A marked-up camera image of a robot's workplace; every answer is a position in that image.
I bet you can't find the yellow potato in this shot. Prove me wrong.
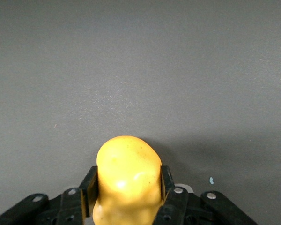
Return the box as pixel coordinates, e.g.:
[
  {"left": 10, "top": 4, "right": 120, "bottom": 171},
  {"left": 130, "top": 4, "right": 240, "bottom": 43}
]
[{"left": 92, "top": 135, "right": 163, "bottom": 225}]

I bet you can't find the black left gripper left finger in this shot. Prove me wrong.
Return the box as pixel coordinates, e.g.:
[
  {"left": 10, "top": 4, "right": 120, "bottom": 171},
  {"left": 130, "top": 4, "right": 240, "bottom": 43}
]
[{"left": 0, "top": 165, "right": 99, "bottom": 225}]

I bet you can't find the dark grey table mat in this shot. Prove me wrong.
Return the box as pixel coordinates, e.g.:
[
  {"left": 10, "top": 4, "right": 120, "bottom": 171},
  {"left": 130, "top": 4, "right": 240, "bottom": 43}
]
[{"left": 0, "top": 0, "right": 281, "bottom": 225}]

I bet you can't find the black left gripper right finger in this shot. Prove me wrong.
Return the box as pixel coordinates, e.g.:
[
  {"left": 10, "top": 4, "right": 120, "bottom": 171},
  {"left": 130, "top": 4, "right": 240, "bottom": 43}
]
[{"left": 151, "top": 165, "right": 259, "bottom": 225}]

